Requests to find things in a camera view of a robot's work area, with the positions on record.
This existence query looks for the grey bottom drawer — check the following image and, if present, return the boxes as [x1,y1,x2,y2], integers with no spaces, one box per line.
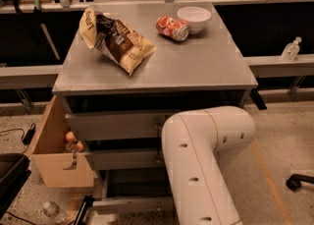
[92,167,174,214]

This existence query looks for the grey drawer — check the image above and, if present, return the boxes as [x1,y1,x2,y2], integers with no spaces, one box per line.
[65,106,246,141]
[84,148,165,171]
[92,167,174,214]

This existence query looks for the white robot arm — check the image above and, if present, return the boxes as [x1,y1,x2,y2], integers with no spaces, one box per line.
[161,106,255,225]

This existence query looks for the grey drawer cabinet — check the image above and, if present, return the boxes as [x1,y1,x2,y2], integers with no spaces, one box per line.
[52,2,259,178]

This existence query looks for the grey middle drawer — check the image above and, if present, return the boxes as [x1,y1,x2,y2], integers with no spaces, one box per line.
[84,148,165,171]

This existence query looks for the grey top drawer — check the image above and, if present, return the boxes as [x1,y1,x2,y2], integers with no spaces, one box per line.
[65,106,246,141]

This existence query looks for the yellow brown chip bag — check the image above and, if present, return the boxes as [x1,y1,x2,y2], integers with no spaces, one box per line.
[79,8,156,76]

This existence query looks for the red soda can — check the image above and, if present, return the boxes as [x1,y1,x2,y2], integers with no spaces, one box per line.
[156,16,189,42]

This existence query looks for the white bowl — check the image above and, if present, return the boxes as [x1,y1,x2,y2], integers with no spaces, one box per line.
[177,6,211,34]

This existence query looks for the red apple lower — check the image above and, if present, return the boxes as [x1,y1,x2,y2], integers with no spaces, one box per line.
[76,141,84,152]

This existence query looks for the red apple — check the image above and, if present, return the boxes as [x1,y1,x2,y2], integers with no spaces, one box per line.
[65,132,77,143]
[76,141,84,152]

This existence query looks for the red apple upper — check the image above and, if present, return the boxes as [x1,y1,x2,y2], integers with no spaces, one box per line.
[65,132,77,143]

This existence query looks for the wooden side box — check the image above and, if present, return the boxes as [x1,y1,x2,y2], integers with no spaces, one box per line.
[29,96,94,188]

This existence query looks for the black clamp tool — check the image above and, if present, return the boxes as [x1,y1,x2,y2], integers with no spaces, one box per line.
[74,196,95,225]

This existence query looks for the black power adapter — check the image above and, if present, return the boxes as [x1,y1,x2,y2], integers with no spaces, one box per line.
[23,123,36,145]

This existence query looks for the clear sanitizer bottle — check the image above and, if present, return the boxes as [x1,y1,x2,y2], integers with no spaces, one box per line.
[281,36,301,62]

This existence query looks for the clear plastic water bottle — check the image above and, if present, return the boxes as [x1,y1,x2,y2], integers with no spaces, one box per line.
[43,201,67,225]

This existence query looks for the black bin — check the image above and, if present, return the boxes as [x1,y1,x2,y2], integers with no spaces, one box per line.
[0,153,30,218]

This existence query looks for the black chair caster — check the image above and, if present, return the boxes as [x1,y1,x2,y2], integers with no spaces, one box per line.
[286,174,314,192]

